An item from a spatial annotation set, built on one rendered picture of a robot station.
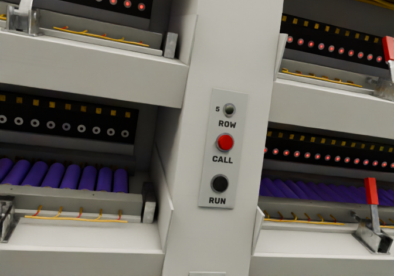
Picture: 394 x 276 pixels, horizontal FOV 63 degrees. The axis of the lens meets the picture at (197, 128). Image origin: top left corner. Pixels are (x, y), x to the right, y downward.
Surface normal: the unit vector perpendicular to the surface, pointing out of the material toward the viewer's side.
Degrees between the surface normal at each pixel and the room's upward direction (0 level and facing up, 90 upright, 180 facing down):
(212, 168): 90
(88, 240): 16
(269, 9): 90
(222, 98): 90
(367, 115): 106
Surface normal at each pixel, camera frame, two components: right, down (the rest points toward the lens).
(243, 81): 0.25, 0.03
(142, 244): 0.19, -0.94
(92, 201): 0.21, 0.30
